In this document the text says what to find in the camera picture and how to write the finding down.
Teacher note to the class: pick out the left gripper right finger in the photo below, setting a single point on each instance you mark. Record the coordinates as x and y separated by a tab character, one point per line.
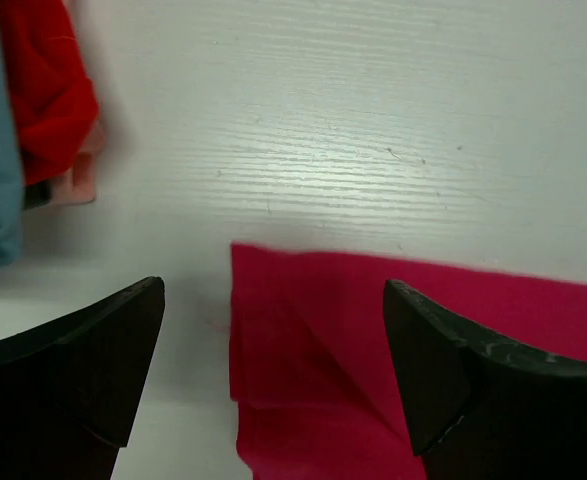
479	404

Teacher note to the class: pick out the crimson red t shirt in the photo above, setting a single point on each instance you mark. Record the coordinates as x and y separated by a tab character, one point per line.
310	366

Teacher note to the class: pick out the peach folded t shirt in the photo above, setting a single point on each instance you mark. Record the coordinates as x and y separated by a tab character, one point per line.
77	185

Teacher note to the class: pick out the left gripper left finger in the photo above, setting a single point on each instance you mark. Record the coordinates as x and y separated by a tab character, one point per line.
70	388

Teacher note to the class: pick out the red folded t shirt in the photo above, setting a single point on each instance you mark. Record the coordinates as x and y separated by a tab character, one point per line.
52	98

